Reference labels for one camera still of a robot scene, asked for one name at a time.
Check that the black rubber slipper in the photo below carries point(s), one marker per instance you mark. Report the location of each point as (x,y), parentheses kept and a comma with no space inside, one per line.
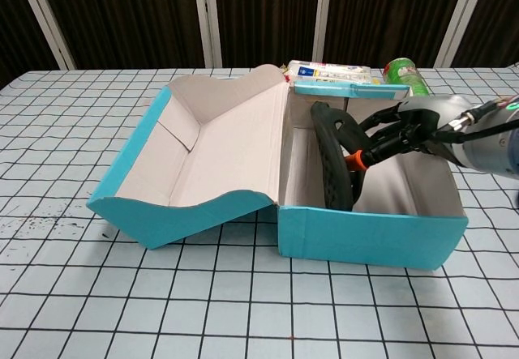
(332,172)

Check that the white pack with blue logo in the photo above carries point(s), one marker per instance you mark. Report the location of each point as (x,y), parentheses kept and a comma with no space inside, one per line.
(324,77)

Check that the green cylindrical can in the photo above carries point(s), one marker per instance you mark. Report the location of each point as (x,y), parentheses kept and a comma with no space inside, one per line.
(405,77)

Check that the white partition post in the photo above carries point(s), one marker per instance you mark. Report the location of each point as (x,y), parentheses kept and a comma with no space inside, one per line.
(44,18)
(324,14)
(208,18)
(460,14)

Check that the white grid-patterned table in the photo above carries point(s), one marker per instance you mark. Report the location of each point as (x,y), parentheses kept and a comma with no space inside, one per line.
(121,294)

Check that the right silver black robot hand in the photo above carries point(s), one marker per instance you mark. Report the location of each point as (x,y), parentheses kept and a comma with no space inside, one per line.
(430,112)

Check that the light blue shoebox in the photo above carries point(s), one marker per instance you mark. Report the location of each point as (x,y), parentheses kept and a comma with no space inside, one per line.
(227,152)

